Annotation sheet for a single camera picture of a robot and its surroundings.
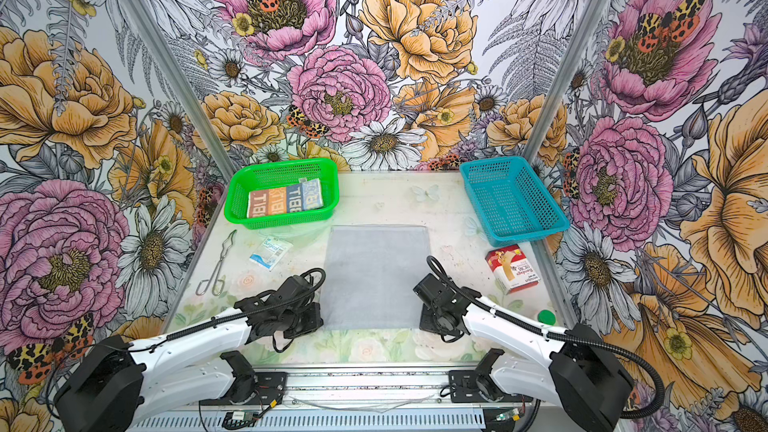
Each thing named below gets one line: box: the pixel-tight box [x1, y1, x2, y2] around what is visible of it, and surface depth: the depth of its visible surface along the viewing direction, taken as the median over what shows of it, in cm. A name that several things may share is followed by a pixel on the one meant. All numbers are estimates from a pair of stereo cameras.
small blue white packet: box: [249, 236, 294, 272], surface depth 101 cm
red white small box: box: [485, 244, 540, 295], surface depth 93 cm
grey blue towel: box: [298, 178, 324, 211], surface depth 113 cm
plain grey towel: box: [322, 224, 431, 330], surface depth 96 cm
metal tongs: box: [195, 229, 237, 297], surface depth 94 cm
